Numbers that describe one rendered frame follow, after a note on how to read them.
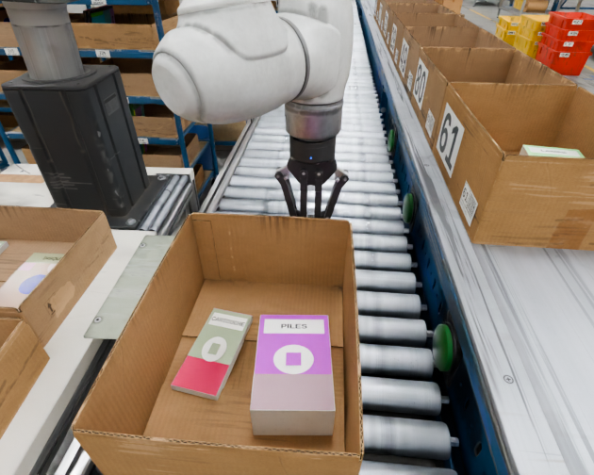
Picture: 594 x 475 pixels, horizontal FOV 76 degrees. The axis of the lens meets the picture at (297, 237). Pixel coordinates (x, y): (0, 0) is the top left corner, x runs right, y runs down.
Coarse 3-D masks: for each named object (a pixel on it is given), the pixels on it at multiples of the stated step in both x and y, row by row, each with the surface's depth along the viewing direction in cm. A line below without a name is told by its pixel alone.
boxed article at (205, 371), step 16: (208, 320) 67; (224, 320) 67; (240, 320) 67; (208, 336) 64; (224, 336) 64; (240, 336) 64; (192, 352) 62; (208, 352) 62; (224, 352) 62; (192, 368) 60; (208, 368) 60; (224, 368) 60; (176, 384) 57; (192, 384) 57; (208, 384) 57; (224, 384) 59
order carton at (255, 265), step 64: (192, 256) 70; (256, 256) 73; (320, 256) 71; (128, 320) 48; (192, 320) 69; (256, 320) 69; (128, 384) 48; (128, 448) 38; (192, 448) 37; (256, 448) 36; (320, 448) 51
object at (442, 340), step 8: (440, 328) 58; (448, 328) 57; (440, 336) 57; (448, 336) 55; (440, 344) 56; (448, 344) 55; (440, 352) 56; (448, 352) 55; (440, 360) 56; (448, 360) 55; (440, 368) 56; (448, 368) 55
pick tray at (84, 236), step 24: (0, 216) 84; (24, 216) 84; (48, 216) 83; (72, 216) 82; (96, 216) 82; (0, 240) 88; (24, 240) 88; (48, 240) 87; (72, 240) 87; (96, 240) 79; (0, 264) 81; (72, 264) 71; (96, 264) 79; (48, 288) 65; (72, 288) 72; (0, 312) 60; (24, 312) 60; (48, 312) 66; (48, 336) 66
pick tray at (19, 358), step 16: (0, 320) 58; (16, 320) 58; (0, 336) 60; (16, 336) 56; (32, 336) 59; (0, 352) 53; (16, 352) 56; (32, 352) 59; (0, 368) 53; (16, 368) 56; (32, 368) 59; (0, 384) 53; (16, 384) 56; (32, 384) 59; (0, 400) 53; (16, 400) 56; (0, 416) 53; (0, 432) 53
